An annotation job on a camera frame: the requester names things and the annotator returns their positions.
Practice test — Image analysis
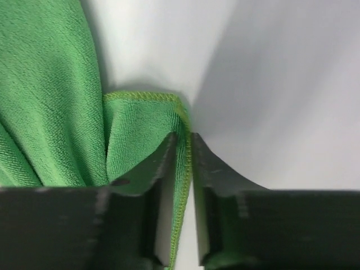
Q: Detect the green microfiber towel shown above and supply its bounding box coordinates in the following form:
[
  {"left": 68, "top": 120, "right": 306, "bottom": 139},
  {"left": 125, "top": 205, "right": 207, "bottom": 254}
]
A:
[{"left": 1, "top": 1, "right": 191, "bottom": 269}]

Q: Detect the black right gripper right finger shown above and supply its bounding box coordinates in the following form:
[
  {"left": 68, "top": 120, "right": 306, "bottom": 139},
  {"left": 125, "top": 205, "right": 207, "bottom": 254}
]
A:
[{"left": 191, "top": 133, "right": 359, "bottom": 269}]

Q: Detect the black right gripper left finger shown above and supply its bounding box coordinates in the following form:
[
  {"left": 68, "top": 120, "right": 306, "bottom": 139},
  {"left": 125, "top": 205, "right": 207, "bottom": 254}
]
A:
[{"left": 1, "top": 132, "right": 177, "bottom": 269}]

